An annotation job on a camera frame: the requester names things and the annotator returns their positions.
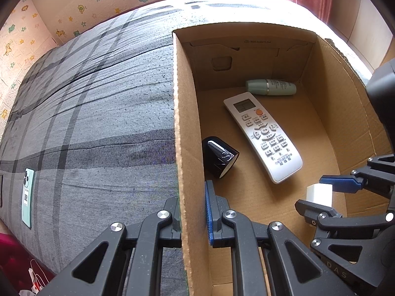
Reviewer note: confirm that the beige wardrobe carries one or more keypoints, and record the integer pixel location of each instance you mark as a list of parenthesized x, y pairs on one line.
[(364, 21)]

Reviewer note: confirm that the small white charger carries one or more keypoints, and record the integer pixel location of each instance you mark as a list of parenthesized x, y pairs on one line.
[(319, 194)]

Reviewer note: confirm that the grey plaid bedsheet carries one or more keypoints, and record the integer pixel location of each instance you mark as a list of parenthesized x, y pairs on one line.
[(92, 114)]

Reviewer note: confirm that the green smartphone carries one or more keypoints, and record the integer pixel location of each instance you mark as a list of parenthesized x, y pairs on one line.
[(28, 197)]

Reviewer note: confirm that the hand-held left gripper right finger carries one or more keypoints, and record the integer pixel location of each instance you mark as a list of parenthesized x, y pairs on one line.
[(209, 219)]

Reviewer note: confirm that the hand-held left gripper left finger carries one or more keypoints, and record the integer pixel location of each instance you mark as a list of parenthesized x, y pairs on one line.
[(176, 222)]

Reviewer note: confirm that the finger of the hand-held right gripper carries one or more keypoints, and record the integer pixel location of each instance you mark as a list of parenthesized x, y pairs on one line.
[(339, 183), (311, 206)]

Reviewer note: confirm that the black cup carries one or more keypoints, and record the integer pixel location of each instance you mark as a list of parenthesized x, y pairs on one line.
[(217, 157)]

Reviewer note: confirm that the cardboard box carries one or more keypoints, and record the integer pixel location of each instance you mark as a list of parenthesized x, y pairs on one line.
[(308, 123)]

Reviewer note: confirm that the pale green bottle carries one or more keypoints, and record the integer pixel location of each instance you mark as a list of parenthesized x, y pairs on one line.
[(271, 87)]

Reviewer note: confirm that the white remote control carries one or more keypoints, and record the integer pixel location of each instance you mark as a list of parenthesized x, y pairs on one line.
[(262, 135)]

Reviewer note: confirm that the black phone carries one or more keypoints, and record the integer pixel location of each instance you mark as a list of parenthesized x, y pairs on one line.
[(1, 191)]

